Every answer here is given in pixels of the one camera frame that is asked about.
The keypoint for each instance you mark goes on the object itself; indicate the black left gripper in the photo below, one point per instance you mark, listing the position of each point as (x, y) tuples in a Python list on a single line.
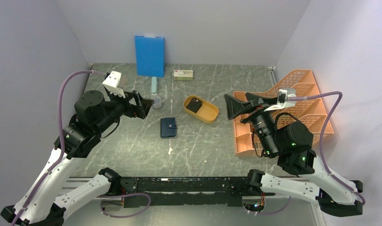
[(143, 105)]

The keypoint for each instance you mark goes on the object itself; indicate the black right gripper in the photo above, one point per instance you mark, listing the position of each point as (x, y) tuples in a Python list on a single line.
[(234, 107)]

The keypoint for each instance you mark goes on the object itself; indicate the navy blue card holder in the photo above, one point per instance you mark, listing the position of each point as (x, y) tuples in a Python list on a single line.
[(168, 127)]

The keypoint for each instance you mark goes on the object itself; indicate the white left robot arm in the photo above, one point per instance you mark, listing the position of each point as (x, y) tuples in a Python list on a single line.
[(42, 205)]

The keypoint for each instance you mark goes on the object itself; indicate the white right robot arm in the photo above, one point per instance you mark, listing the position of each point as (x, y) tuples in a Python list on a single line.
[(337, 196)]

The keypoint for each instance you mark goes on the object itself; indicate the black VIP card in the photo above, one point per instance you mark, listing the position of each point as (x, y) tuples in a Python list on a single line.
[(194, 105)]

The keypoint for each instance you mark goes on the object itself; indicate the clear jar of paper clips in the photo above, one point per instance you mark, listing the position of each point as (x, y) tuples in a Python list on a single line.
[(158, 102)]

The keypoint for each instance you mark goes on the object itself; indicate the light blue stapler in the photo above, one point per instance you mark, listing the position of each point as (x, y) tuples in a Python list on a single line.
[(154, 85)]

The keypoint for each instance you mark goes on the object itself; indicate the yellow oval tray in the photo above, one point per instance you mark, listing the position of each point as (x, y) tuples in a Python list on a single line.
[(207, 112)]

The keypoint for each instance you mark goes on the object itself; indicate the green and white small box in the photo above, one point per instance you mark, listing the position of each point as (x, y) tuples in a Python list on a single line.
[(183, 75)]

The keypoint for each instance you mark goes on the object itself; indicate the blue upright folder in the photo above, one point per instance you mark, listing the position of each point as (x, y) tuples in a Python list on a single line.
[(149, 56)]

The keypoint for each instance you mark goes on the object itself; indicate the orange plastic file organizer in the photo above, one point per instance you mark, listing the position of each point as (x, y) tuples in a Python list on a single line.
[(311, 112)]

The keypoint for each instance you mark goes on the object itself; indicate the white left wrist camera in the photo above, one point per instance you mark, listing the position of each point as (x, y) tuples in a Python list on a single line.
[(114, 83)]

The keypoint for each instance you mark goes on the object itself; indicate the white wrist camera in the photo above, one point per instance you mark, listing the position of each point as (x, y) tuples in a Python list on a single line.
[(282, 101), (114, 83)]

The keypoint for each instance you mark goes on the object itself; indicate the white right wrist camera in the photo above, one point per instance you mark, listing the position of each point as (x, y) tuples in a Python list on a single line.
[(282, 101)]

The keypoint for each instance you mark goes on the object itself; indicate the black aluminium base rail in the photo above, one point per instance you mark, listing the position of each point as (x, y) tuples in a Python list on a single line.
[(212, 190)]

